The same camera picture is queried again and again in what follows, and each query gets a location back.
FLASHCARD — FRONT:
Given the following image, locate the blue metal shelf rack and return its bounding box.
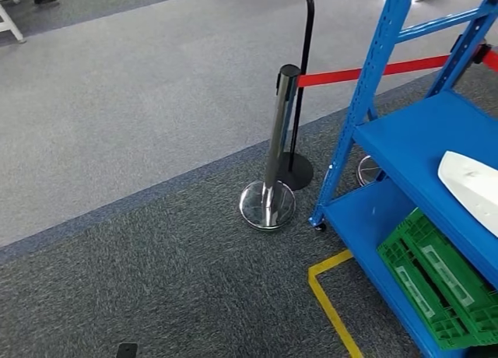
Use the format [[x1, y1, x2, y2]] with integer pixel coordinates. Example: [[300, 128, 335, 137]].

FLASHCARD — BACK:
[[309, 0, 498, 358]]

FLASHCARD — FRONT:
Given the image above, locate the white plastic panel part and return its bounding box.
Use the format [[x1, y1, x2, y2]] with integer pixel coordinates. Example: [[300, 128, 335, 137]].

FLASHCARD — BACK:
[[438, 150, 498, 239]]

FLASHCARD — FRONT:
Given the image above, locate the chrome stanchion with chrome base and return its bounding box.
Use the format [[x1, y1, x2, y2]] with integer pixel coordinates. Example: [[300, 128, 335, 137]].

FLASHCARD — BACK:
[[238, 63, 303, 232]]

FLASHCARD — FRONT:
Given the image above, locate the black stanchion with black base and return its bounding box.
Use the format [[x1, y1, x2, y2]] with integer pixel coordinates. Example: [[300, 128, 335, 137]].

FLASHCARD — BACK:
[[244, 0, 315, 192]]

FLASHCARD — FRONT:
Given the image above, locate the red barrier belt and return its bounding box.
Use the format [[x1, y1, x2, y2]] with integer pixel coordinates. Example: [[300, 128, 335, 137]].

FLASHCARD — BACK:
[[481, 48, 498, 74], [296, 54, 450, 89]]

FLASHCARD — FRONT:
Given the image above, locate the white wooden frame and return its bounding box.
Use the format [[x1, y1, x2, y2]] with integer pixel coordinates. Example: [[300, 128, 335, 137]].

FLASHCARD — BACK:
[[0, 2, 27, 45]]

